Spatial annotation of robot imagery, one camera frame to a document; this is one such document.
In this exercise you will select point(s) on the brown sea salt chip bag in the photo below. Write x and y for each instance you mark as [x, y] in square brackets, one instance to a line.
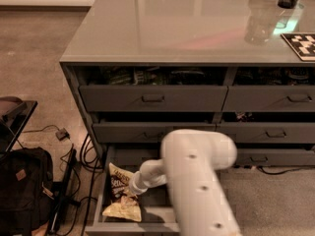
[124, 204]

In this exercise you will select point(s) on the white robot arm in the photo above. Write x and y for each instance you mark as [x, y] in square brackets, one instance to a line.
[189, 160]

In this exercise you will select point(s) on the grey cabinet with counter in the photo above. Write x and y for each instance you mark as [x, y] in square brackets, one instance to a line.
[188, 43]

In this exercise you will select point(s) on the middle left grey drawer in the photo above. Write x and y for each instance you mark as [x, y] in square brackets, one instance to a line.
[142, 132]

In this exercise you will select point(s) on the grey drawer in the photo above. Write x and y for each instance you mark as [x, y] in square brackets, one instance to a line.
[275, 157]
[270, 99]
[142, 132]
[269, 132]
[102, 98]

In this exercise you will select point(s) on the top left grey drawer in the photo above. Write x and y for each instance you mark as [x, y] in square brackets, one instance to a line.
[102, 98]

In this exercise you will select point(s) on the top right grey drawer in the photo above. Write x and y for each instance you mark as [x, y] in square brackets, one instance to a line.
[270, 99]

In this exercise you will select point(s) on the middle right grey drawer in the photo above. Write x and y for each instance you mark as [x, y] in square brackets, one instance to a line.
[269, 132]

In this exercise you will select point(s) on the bottom right grey drawer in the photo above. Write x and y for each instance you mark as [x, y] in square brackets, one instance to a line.
[275, 157]

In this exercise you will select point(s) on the open bottom left drawer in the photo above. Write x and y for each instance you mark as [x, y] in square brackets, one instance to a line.
[158, 217]

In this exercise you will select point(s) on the black power adapter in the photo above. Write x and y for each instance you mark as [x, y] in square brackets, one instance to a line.
[62, 134]

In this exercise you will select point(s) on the black side table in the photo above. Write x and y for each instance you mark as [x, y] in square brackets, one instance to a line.
[14, 116]

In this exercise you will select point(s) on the black backpack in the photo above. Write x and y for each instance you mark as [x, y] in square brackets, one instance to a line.
[26, 199]

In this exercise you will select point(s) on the black white marker board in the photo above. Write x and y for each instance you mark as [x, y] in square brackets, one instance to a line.
[302, 43]

